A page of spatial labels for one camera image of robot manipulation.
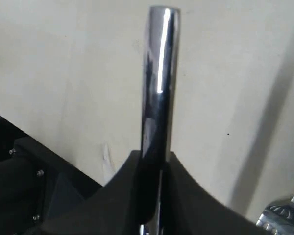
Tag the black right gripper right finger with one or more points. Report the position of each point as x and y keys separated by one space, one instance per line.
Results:
x=189 y=210

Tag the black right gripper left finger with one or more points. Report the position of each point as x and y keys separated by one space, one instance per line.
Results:
x=110 y=211

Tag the silver metal fork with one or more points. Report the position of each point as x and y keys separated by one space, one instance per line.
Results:
x=278 y=217

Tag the silver metal table knife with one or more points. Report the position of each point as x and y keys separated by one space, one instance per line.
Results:
x=162 y=36

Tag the dark table frame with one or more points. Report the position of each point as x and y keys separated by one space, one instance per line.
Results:
x=35 y=183

